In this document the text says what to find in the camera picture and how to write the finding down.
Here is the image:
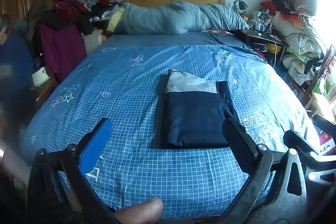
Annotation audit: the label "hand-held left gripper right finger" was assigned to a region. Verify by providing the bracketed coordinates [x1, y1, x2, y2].
[213, 117, 309, 224]

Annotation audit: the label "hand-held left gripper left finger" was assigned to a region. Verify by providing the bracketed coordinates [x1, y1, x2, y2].
[26, 118, 124, 224]

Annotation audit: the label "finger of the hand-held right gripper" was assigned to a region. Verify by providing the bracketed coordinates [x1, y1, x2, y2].
[283, 130, 336, 185]

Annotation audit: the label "navy blue pants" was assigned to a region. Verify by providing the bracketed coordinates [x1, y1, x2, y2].
[160, 69, 246, 149]

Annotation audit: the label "pile of clothes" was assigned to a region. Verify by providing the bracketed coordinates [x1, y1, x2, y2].
[34, 0, 124, 33]

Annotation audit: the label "person's left hand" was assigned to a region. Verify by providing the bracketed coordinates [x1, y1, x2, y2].
[114, 197, 164, 224]

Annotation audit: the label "red box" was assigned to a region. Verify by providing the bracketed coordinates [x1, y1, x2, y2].
[316, 124, 336, 155]

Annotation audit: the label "wooden chair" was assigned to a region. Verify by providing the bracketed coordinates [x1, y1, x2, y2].
[289, 44, 336, 109]

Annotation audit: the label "wooden side table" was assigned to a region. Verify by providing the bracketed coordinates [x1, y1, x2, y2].
[34, 76, 59, 109]

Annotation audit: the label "white pot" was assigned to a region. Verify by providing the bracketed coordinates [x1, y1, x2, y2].
[31, 67, 50, 88]

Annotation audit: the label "magenta cloth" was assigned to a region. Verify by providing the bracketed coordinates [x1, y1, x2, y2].
[39, 23, 87, 83]

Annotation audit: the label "white storage box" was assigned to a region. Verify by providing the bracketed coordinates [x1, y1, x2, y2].
[83, 29, 103, 55]

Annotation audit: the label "pile of white bedding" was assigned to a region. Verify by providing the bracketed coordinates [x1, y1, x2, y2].
[272, 13, 328, 85]

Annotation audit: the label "dark nightstand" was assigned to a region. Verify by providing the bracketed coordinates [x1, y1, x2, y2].
[234, 29, 288, 52]

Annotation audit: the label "yellow pillow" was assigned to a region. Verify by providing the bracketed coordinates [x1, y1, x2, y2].
[107, 7, 126, 33]

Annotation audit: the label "cluster of small bottles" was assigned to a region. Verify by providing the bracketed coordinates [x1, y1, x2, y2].
[247, 10, 275, 33]

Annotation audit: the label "red cloth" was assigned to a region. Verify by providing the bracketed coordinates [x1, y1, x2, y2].
[260, 1, 280, 14]

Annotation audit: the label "dark printed cushion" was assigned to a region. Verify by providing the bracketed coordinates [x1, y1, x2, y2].
[270, 0, 297, 14]

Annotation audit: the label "black desk lamp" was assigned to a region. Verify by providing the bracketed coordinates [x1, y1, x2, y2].
[233, 0, 248, 14]

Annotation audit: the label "grey duvet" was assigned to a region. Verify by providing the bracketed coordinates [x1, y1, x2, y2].
[114, 1, 250, 35]

